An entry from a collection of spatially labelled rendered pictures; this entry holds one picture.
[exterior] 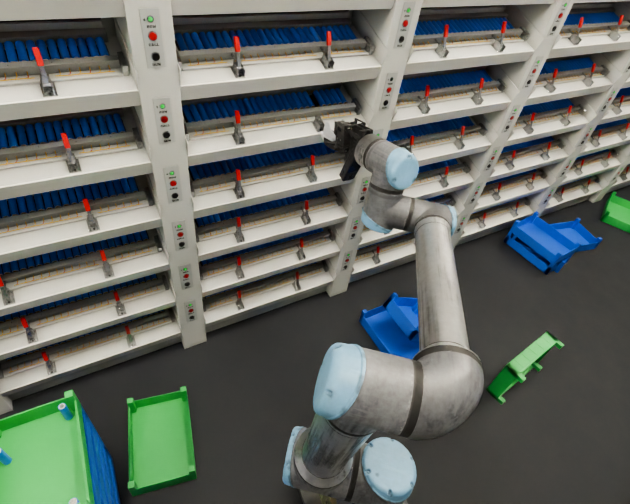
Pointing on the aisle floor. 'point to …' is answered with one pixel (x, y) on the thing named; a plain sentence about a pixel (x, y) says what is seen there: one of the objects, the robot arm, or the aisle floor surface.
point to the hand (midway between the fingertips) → (328, 134)
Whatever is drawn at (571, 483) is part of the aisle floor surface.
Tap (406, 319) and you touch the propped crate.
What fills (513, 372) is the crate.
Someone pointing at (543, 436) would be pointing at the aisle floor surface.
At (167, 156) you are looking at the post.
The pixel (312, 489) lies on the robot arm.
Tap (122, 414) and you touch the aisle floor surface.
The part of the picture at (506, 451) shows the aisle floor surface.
